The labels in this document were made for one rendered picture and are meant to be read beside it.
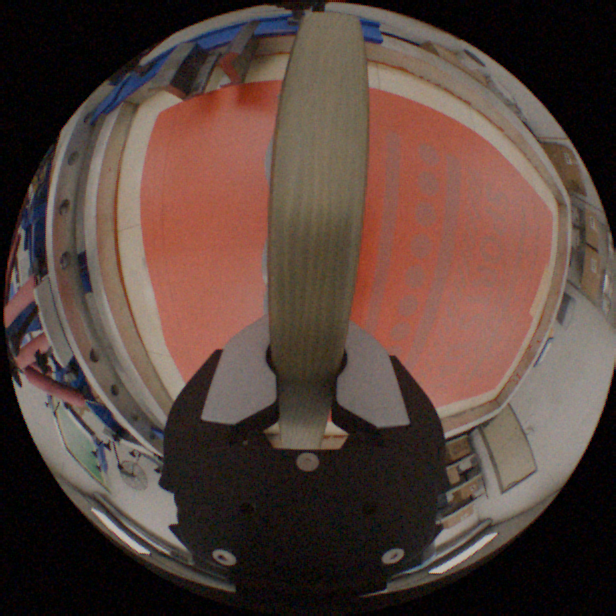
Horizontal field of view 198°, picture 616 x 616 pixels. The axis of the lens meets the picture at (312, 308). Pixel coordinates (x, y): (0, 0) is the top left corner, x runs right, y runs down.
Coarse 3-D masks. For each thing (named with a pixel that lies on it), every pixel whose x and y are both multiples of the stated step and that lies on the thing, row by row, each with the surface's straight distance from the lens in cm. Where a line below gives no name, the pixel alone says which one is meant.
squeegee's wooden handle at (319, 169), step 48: (336, 48) 10; (288, 96) 7; (336, 96) 7; (288, 144) 6; (336, 144) 6; (288, 192) 6; (336, 192) 6; (288, 240) 6; (336, 240) 6; (288, 288) 6; (336, 288) 6; (288, 336) 7; (336, 336) 7; (288, 384) 9; (288, 432) 13
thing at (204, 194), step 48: (240, 96) 21; (384, 96) 21; (192, 144) 20; (240, 144) 18; (432, 144) 21; (480, 144) 27; (144, 192) 23; (192, 192) 19; (240, 192) 17; (528, 192) 36; (144, 240) 23; (192, 240) 19; (240, 240) 17; (192, 288) 20; (240, 288) 18
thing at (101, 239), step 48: (288, 48) 24; (384, 48) 23; (144, 96) 31; (480, 96) 28; (96, 144) 31; (528, 144) 35; (96, 192) 26; (96, 240) 25; (96, 288) 27; (144, 384) 32
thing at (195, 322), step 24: (168, 312) 24; (192, 312) 22; (216, 312) 20; (240, 312) 19; (360, 312) 19; (528, 312) 43; (168, 336) 26; (192, 336) 24; (216, 336) 22; (192, 360) 26; (504, 360) 45; (480, 384) 44
